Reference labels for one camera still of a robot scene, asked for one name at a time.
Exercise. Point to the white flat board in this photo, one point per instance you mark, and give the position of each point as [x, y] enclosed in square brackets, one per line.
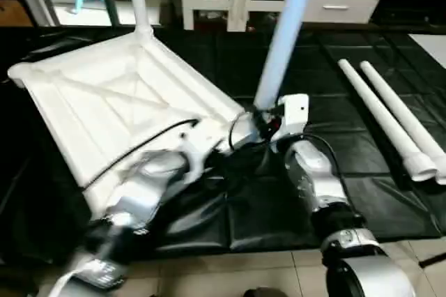
[431, 47]

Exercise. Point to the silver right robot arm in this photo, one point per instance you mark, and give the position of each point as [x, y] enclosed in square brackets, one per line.
[317, 178]

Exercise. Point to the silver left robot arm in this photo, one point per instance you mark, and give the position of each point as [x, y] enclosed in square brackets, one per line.
[139, 192]

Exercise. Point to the white plastic table top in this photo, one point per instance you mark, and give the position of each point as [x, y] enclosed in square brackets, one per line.
[104, 95]

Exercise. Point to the black work mat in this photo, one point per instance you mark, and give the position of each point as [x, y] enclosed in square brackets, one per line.
[265, 220]

